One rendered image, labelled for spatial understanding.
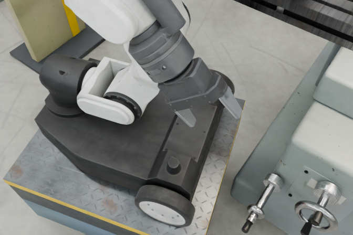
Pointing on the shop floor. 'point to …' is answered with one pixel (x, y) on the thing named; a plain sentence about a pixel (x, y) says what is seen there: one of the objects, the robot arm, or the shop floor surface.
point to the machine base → (277, 136)
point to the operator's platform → (111, 189)
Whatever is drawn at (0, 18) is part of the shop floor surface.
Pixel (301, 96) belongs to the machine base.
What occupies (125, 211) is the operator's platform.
